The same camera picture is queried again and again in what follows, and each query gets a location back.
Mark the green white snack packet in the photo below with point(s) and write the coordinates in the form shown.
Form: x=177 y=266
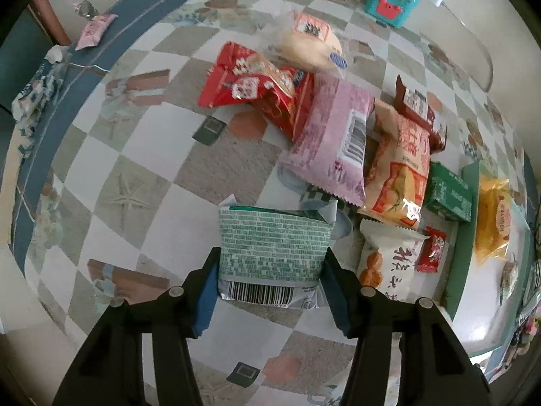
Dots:
x=270 y=249

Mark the pink snack packet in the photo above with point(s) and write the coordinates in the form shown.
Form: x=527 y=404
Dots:
x=325 y=143

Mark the red snack packet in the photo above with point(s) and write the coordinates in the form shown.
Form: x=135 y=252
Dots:
x=228 y=80
x=283 y=105

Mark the bread in clear wrapper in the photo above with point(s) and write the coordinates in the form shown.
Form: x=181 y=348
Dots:
x=304 y=46

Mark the orange chip packet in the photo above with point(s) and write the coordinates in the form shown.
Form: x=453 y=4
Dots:
x=401 y=177

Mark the brown wooden post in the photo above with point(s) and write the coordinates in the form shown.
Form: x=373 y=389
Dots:
x=53 y=19

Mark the teal box with red crab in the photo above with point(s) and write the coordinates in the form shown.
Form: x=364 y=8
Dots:
x=391 y=0

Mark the yellow snack packet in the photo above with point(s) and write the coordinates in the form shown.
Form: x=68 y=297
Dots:
x=492 y=220

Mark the crumpled printed plastic bag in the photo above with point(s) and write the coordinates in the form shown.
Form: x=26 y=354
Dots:
x=38 y=93

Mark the white cookie packet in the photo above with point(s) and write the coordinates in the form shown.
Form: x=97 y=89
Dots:
x=389 y=258

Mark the small red candy packet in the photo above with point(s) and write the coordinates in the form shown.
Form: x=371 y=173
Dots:
x=431 y=249

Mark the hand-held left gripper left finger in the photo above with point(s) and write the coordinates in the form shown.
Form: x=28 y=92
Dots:
x=207 y=300

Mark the small pink packet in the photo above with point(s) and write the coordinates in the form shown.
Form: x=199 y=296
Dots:
x=93 y=31

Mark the green box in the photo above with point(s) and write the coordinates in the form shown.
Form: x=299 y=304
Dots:
x=448 y=194

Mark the small grey object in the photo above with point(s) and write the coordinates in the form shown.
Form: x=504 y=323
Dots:
x=86 y=8

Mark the white tray with green rim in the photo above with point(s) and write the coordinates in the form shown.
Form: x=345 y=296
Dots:
x=477 y=304

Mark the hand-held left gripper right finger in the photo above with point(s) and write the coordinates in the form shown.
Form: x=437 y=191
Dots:
x=338 y=300

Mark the brown snack packet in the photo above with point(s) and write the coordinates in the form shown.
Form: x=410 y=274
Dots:
x=416 y=101

